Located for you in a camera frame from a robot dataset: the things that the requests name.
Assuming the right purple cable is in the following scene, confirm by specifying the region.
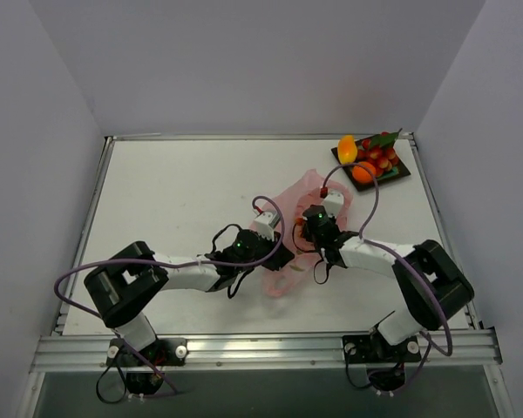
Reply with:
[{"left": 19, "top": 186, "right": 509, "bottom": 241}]
[{"left": 321, "top": 161, "right": 454, "bottom": 384}]

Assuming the fake orange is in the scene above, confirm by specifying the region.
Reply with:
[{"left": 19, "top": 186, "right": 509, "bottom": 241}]
[{"left": 351, "top": 161, "right": 377, "bottom": 184}]

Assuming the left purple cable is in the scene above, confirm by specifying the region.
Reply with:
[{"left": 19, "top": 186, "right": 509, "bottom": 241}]
[{"left": 54, "top": 195, "right": 287, "bottom": 400}]

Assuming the purple cable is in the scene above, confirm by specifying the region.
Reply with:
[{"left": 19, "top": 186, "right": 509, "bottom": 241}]
[
  {"left": 54, "top": 195, "right": 287, "bottom": 400},
  {"left": 321, "top": 161, "right": 454, "bottom": 384}
]

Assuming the pink plastic bag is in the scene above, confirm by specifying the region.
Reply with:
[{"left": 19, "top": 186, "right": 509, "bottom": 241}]
[{"left": 261, "top": 168, "right": 354, "bottom": 300}]

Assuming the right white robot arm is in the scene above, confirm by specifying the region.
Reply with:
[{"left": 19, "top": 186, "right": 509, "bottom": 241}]
[{"left": 302, "top": 205, "right": 475, "bottom": 346}]

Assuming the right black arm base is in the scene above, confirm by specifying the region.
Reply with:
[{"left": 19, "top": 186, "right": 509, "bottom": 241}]
[{"left": 342, "top": 332, "right": 423, "bottom": 397}]

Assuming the aluminium front rail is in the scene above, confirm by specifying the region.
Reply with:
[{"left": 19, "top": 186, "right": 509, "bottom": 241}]
[{"left": 30, "top": 330, "right": 502, "bottom": 373}]

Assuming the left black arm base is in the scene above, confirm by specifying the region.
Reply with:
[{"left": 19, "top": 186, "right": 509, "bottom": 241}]
[{"left": 95, "top": 337, "right": 188, "bottom": 405}]

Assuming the brown teal square plate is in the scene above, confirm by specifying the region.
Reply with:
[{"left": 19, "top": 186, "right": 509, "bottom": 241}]
[{"left": 343, "top": 146, "right": 411, "bottom": 192}]

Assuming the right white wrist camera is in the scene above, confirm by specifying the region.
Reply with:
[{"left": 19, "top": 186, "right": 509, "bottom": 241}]
[{"left": 320, "top": 187, "right": 345, "bottom": 219}]

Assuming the red fake fruit bunch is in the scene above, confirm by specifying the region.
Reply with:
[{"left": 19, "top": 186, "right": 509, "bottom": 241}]
[{"left": 355, "top": 130, "right": 401, "bottom": 177}]

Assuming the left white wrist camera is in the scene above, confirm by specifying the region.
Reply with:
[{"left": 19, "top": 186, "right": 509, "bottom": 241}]
[{"left": 250, "top": 210, "right": 282, "bottom": 242}]

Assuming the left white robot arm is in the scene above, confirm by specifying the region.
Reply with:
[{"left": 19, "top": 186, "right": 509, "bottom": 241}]
[{"left": 84, "top": 228, "right": 295, "bottom": 351}]

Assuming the yellow fake mango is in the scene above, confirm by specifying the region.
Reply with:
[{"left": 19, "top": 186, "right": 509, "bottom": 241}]
[{"left": 337, "top": 135, "right": 358, "bottom": 165}]

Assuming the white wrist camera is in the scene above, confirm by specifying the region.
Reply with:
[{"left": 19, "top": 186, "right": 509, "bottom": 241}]
[
  {"left": 250, "top": 210, "right": 282, "bottom": 242},
  {"left": 320, "top": 187, "right": 345, "bottom": 219}
]

